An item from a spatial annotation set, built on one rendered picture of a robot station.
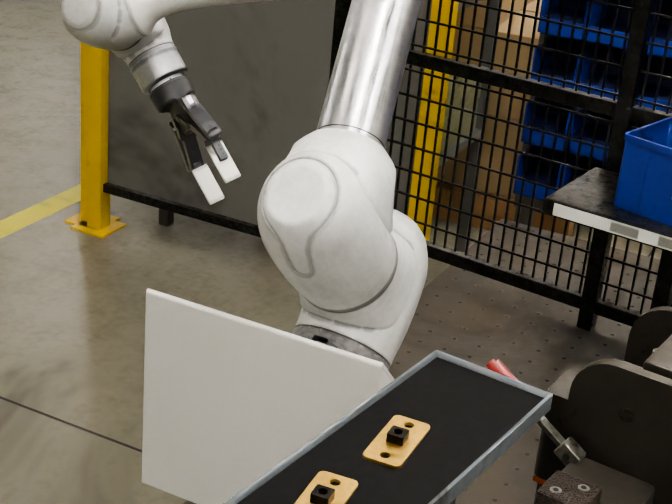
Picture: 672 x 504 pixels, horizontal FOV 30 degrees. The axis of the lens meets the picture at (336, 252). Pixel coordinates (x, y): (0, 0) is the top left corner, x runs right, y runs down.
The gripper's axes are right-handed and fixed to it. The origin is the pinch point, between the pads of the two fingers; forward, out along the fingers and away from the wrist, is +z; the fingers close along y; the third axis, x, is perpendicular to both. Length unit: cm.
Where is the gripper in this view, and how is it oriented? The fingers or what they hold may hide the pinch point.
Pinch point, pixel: (222, 185)
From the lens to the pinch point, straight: 220.1
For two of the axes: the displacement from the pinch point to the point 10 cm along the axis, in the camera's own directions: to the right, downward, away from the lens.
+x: -8.3, 4.3, -3.6
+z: 4.8, 8.7, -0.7
